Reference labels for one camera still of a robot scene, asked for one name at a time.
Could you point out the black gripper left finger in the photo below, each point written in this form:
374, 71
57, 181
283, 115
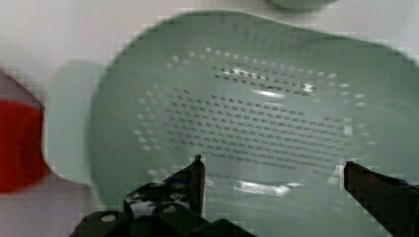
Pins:
185, 187

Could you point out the red ketchup bottle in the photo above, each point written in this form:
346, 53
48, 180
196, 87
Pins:
21, 161

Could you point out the mint green plastic strainer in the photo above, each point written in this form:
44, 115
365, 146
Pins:
275, 110

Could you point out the small mint green cup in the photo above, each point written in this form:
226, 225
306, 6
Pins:
303, 5

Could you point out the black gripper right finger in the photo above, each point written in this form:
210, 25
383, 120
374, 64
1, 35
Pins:
392, 202

